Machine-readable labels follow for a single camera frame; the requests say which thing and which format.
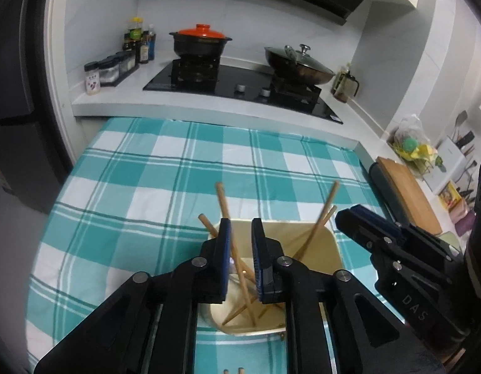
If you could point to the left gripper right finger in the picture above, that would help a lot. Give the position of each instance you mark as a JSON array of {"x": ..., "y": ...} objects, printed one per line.
[{"x": 333, "y": 322}]

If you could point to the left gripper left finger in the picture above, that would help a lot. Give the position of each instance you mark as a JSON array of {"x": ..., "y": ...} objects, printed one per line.
[{"x": 149, "y": 324}]

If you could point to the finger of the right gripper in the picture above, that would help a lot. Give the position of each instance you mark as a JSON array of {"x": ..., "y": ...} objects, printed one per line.
[
  {"x": 370, "y": 238},
  {"x": 376, "y": 220}
]

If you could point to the black tray under board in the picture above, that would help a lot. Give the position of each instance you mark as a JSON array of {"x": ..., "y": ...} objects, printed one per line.
[{"x": 385, "y": 191}]

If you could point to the wooden cutting board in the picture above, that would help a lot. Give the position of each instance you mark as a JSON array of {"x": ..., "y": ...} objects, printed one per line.
[{"x": 413, "y": 201}]

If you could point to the cream plastic utensil holder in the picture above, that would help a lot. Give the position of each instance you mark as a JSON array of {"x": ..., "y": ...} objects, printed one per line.
[{"x": 233, "y": 318}]

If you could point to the purple cup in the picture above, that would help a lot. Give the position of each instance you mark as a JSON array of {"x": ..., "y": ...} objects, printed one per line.
[{"x": 466, "y": 223}]

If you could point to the plastic bag with vegetables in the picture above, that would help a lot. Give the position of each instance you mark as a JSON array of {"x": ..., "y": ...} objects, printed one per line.
[{"x": 412, "y": 145}]

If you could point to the yellow box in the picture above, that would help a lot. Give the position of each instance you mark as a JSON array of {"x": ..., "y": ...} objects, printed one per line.
[{"x": 449, "y": 196}]

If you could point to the white utensil canister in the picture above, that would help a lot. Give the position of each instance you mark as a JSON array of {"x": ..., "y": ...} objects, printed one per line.
[{"x": 452, "y": 169}]

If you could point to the teal white checkered tablecloth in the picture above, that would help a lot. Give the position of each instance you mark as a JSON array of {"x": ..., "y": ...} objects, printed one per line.
[{"x": 133, "y": 200}]

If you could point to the black wok glass lid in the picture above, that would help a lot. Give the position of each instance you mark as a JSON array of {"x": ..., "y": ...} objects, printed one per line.
[{"x": 298, "y": 65}]

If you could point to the black gas stove top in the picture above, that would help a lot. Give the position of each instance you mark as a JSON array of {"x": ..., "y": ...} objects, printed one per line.
[{"x": 235, "y": 83}]

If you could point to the black refrigerator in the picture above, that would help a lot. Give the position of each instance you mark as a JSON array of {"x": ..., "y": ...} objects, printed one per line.
[{"x": 33, "y": 156}]

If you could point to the black pot orange lid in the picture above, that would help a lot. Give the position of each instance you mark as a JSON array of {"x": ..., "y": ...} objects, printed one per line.
[{"x": 199, "y": 42}]

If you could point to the spice jar rack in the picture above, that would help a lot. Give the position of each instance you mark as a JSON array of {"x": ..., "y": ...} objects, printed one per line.
[{"x": 110, "y": 71}]

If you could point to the sauce bottles group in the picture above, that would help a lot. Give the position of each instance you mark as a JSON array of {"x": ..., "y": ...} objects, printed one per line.
[{"x": 140, "y": 39}]

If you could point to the dark glass jar with handle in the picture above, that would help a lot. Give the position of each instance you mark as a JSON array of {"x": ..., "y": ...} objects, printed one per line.
[{"x": 345, "y": 85}]

